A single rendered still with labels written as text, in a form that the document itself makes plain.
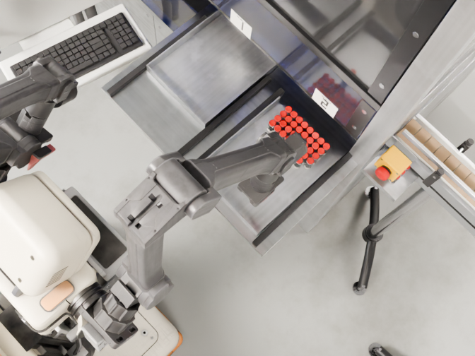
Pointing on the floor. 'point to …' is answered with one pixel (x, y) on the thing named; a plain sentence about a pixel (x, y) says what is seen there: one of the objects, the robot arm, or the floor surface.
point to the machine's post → (406, 97)
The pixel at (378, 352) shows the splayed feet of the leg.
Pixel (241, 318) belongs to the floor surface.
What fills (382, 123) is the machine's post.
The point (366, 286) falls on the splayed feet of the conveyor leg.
